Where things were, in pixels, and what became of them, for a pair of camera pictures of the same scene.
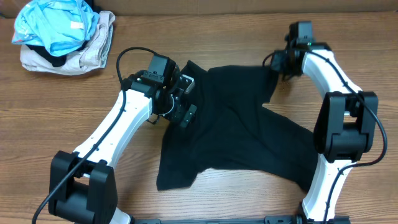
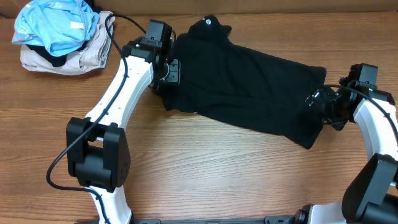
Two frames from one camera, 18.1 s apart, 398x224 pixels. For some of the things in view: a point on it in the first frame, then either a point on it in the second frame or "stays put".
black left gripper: x=184 y=104 → x=174 y=71
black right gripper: x=278 y=62 → x=319 y=98
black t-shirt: x=234 y=129 → x=222 y=79
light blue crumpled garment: x=62 y=25 stays put
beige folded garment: x=93 y=55 stays put
